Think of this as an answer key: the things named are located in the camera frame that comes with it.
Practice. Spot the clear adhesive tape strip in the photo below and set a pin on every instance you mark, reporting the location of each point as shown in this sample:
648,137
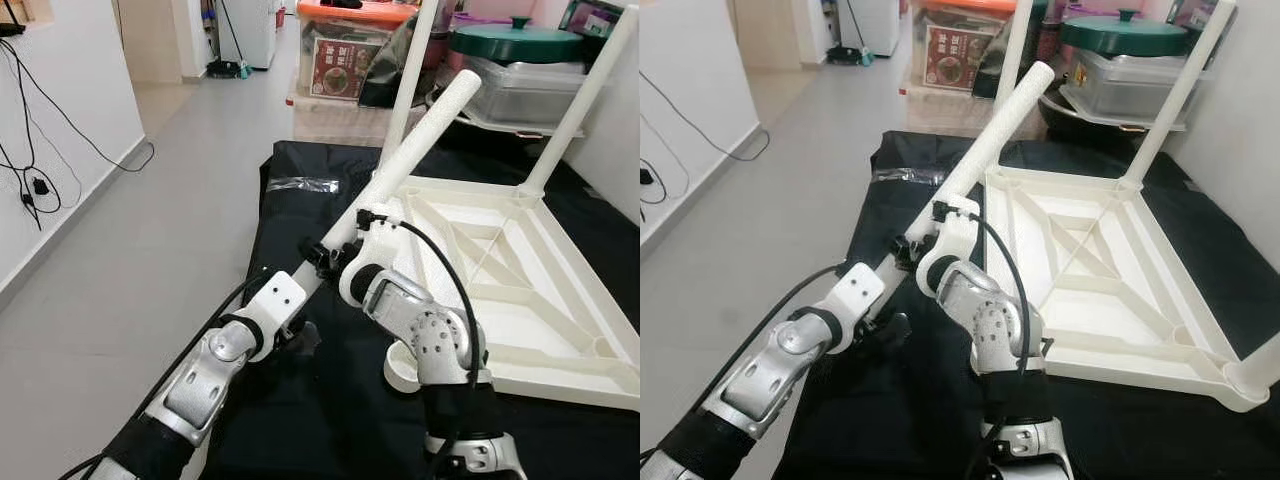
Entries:
300,184
905,176

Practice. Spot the clear plastic container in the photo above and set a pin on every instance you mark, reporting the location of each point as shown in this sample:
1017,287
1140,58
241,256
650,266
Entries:
1130,90
530,95

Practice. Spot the pink plastic container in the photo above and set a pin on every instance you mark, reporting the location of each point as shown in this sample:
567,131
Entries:
490,10
1090,6

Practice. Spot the small black object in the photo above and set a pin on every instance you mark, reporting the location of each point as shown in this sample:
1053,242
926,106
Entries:
340,4

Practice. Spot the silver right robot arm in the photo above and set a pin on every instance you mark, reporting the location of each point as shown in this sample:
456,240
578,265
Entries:
425,330
1000,320

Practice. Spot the white plastic children table top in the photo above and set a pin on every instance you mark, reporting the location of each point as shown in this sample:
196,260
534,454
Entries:
1140,320
560,330

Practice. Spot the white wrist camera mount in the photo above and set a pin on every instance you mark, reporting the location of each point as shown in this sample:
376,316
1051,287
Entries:
375,235
955,230
280,295
858,288

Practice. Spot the green mop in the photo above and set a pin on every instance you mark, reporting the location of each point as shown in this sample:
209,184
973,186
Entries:
235,68
855,55

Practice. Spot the black wok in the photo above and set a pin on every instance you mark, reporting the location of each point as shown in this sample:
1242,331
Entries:
1055,108
450,108

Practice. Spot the clear storage box orange lid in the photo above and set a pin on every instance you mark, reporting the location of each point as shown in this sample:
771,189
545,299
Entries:
345,55
950,50

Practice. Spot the dark green pot lid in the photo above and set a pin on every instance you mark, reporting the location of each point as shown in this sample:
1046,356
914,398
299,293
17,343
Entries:
520,42
1125,35

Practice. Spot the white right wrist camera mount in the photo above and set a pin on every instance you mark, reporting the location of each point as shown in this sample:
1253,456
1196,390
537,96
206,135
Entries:
955,230
375,235

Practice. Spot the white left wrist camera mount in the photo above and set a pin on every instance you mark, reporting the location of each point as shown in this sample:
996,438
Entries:
858,288
280,295

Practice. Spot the black router with antennas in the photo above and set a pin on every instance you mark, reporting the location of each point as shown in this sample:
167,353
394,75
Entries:
10,28

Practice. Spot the black bag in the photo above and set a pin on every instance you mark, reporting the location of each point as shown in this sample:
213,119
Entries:
990,65
385,70

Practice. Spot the beige patterned storage box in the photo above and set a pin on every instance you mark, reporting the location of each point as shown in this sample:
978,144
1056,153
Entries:
950,110
340,120

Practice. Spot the white appliance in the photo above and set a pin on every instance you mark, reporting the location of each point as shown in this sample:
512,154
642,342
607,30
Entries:
255,30
870,25

